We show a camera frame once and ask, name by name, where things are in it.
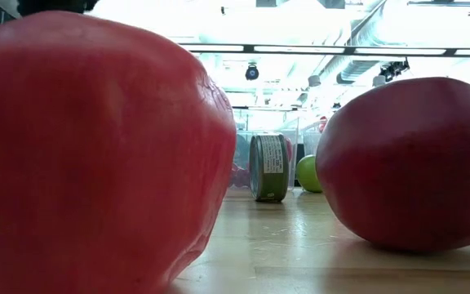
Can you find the green-label tin can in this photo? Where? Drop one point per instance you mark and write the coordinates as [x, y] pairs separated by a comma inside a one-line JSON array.
[[269, 171]]

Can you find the green apple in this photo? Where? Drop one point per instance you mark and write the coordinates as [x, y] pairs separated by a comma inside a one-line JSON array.
[[309, 175]]

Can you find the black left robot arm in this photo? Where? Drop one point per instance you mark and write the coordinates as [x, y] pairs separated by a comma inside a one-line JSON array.
[[55, 6]]

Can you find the red grape bunch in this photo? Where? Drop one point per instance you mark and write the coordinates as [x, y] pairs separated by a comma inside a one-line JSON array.
[[240, 176]]

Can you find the red round fruit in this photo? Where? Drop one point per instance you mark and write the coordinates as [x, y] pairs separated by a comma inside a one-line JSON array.
[[289, 149]]

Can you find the clear plastic bin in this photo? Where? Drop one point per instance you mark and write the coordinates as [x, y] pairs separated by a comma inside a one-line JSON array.
[[294, 130], [310, 141]]

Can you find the red apple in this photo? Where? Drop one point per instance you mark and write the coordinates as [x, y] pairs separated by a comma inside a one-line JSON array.
[[96, 143]]

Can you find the dark red pomegranate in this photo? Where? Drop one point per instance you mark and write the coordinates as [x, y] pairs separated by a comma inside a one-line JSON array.
[[406, 163]]

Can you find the black ceiling fixture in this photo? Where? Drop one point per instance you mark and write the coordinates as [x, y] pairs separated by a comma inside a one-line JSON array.
[[394, 69]]

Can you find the black overhead camera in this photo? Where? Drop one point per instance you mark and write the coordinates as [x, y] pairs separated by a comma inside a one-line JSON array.
[[252, 72]]

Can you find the black overhead frame rail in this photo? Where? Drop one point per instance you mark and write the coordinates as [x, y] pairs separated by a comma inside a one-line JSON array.
[[249, 48]]

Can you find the silver ceiling duct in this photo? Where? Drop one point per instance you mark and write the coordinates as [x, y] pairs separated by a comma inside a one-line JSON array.
[[355, 70]]

